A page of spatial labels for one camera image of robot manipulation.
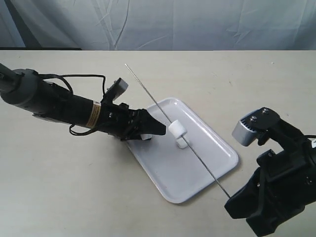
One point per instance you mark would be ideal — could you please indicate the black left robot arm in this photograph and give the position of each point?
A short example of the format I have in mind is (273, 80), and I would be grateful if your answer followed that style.
(50, 97)

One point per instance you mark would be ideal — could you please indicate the white rectangular plastic tray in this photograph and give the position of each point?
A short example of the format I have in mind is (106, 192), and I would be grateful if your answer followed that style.
(177, 173)

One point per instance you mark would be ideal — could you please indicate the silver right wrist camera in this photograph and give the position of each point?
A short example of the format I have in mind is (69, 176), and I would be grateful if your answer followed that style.
(264, 124)

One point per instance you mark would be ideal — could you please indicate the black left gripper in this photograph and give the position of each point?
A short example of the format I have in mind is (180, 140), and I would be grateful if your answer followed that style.
(128, 124)

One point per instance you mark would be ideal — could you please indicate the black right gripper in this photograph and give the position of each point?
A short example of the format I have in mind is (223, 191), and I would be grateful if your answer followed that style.
(280, 188)

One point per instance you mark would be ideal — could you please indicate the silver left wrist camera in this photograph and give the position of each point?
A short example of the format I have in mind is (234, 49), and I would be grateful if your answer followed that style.
(117, 89)

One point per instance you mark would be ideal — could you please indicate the white marshmallow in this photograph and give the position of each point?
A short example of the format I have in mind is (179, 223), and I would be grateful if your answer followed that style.
(181, 143)
(145, 137)
(177, 129)

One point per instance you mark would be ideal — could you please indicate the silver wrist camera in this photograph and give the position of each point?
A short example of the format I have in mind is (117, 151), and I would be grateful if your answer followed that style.
(264, 124)
(117, 89)

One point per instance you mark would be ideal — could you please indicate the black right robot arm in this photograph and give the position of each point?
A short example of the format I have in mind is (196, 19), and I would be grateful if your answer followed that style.
(279, 189)

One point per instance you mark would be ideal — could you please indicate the white backdrop curtain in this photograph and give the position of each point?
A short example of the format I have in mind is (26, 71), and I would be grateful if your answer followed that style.
(158, 24)

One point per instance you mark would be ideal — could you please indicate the thin metal skewer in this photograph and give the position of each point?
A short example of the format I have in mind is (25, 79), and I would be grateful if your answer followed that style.
(170, 121)

